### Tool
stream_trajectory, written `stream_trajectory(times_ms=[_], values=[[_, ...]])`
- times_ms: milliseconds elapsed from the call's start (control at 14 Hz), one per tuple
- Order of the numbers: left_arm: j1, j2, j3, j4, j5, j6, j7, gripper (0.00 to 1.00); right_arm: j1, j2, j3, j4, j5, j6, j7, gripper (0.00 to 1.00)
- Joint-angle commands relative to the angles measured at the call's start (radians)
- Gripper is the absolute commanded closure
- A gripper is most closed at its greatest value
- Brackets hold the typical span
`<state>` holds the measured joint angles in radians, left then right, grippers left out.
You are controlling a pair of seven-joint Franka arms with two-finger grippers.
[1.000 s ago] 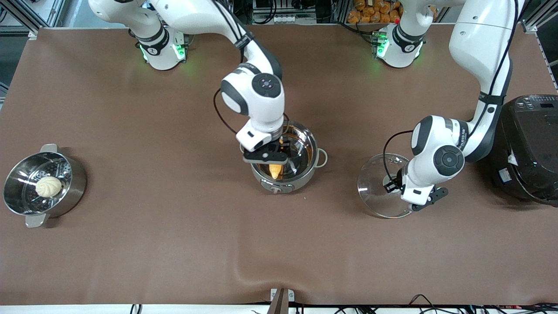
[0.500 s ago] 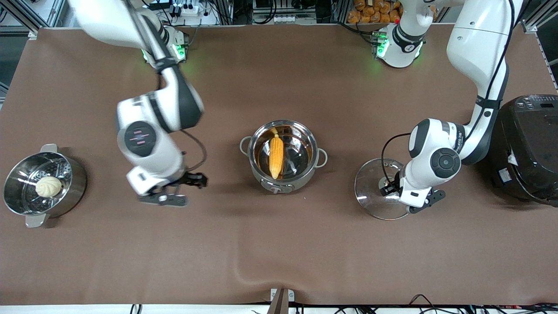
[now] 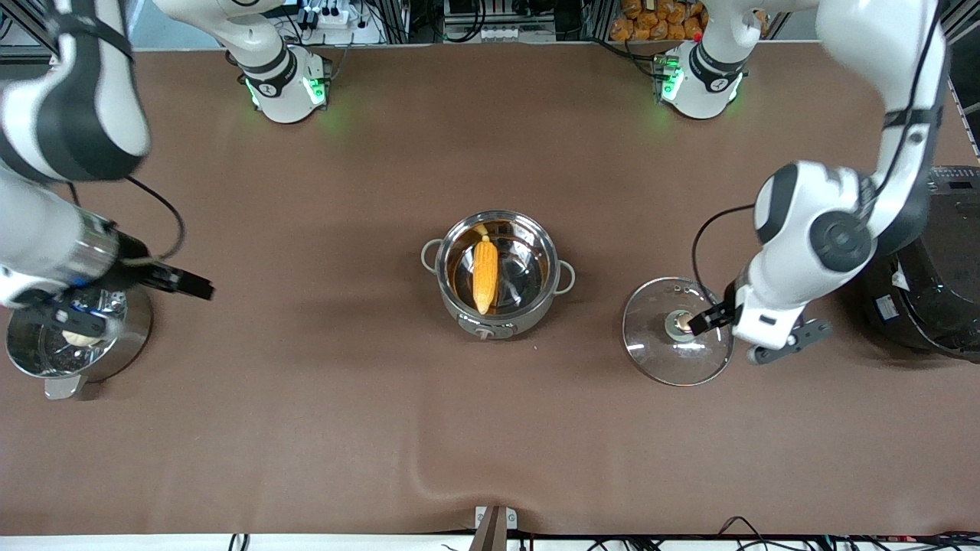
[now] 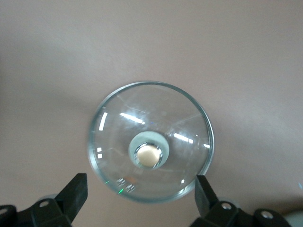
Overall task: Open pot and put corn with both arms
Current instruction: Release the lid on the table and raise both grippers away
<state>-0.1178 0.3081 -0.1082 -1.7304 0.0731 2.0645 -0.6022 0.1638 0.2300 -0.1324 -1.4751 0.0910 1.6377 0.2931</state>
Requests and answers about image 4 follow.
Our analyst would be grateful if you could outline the clear glass bowl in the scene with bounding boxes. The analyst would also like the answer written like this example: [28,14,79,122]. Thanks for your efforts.
[87,81,215,204]

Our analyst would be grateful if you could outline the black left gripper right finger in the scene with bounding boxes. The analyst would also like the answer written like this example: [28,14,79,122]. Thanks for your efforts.
[191,175,291,227]

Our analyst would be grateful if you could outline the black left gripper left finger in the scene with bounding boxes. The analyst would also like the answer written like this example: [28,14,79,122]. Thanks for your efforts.
[0,173,89,227]

